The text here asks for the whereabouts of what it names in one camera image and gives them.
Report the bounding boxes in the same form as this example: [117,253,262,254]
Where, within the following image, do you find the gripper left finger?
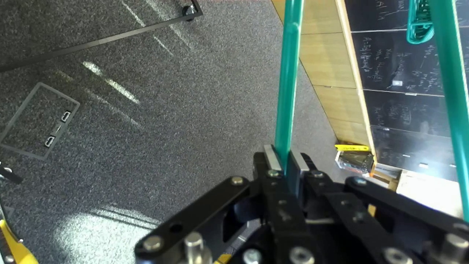
[265,146,282,178]

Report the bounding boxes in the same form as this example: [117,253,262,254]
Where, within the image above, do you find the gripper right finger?
[292,152,310,175]

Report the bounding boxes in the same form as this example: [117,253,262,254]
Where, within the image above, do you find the green hanger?
[275,0,469,221]

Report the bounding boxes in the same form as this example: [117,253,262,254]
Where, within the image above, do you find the metal clothes rail rack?
[0,0,204,74]

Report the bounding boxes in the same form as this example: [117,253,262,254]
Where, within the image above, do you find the green hangers on rail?
[407,0,435,46]

